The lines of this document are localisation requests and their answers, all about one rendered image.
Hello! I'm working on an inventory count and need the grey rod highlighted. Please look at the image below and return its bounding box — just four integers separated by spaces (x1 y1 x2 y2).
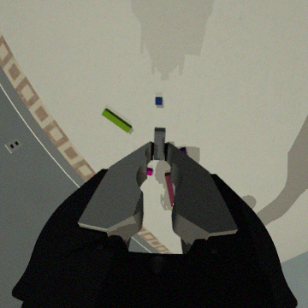
153 127 166 160

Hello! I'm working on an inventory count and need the small blue cube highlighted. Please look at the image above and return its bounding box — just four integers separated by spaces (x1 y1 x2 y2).
155 97 163 105

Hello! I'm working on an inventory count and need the dark purple rod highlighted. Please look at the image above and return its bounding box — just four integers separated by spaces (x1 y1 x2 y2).
180 147 187 154

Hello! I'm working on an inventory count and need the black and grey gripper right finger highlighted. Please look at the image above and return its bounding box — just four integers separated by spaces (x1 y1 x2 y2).
164 142 298 308

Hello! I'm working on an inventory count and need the lime green rectangular bar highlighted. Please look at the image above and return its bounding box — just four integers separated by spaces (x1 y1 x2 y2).
102 108 132 133

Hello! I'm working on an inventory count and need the pink rod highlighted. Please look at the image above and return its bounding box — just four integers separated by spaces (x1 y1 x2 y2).
165 172 175 207

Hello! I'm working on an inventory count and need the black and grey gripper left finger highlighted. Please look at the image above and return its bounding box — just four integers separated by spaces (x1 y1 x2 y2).
12 141 154 301

